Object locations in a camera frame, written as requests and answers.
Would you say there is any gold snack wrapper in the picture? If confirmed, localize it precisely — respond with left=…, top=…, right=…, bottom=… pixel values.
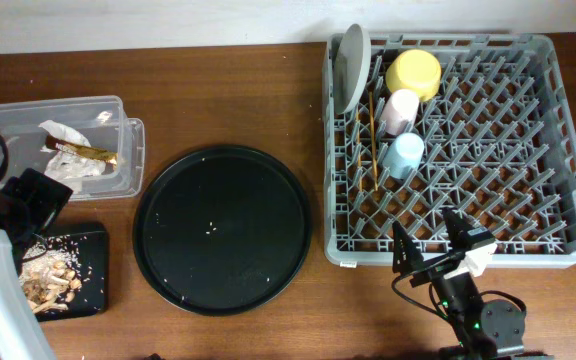
left=45, top=135, right=118, bottom=166

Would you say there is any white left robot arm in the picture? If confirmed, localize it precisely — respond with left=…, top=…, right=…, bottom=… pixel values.
left=0, top=135, right=72, bottom=359

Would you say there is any wooden chopstick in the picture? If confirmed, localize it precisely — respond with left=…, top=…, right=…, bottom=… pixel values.
left=355, top=108, right=363, bottom=193
left=368, top=91, right=379, bottom=191

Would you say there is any black rectangular box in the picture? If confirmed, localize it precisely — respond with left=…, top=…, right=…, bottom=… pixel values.
left=34, top=222, right=109, bottom=321

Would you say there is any clear plastic waste bin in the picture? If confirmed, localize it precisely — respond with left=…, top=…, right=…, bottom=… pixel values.
left=0, top=96, right=145, bottom=202

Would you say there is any grey plastic dishwasher rack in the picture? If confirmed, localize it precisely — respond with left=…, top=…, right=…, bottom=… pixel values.
left=322, top=34, right=576, bottom=268

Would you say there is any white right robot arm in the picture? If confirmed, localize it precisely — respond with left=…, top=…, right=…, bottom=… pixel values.
left=391, top=208, right=550, bottom=359

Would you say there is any yellow bowl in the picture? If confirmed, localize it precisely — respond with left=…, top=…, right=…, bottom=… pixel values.
left=385, top=49, right=442, bottom=102

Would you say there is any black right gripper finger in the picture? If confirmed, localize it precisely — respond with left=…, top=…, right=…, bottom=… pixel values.
left=442, top=208, right=493, bottom=250
left=392, top=221, right=424, bottom=274

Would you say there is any pink cup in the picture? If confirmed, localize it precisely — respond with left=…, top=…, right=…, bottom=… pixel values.
left=380, top=89, right=419, bottom=136

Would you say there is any grey plate with food scraps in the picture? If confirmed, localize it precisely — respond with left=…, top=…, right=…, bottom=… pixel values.
left=333, top=24, right=371, bottom=114

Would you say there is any pile of food scraps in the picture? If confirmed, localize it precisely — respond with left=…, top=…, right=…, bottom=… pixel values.
left=19, top=235, right=103, bottom=321

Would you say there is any round black serving tray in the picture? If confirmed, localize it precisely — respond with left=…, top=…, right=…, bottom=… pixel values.
left=133, top=145, right=313, bottom=316

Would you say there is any crumpled white tissue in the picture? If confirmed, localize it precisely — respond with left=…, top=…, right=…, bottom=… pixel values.
left=39, top=120, right=106, bottom=194

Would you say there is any light blue cup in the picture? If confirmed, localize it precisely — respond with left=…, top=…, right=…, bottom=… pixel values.
left=382, top=132, right=425, bottom=180

